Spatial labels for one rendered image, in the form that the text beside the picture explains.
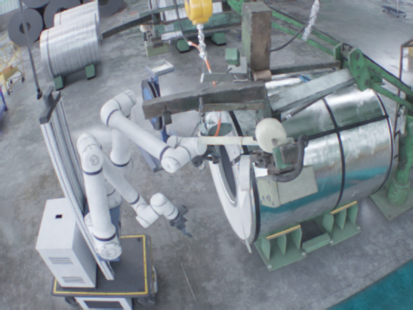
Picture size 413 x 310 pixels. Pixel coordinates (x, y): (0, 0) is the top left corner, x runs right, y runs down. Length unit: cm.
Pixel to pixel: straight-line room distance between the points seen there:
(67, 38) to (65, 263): 530
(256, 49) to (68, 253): 184
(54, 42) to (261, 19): 623
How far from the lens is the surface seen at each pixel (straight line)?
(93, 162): 184
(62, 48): 730
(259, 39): 146
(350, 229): 356
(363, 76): 199
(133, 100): 235
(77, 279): 289
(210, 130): 230
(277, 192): 150
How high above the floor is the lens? 258
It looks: 35 degrees down
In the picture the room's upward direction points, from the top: 7 degrees counter-clockwise
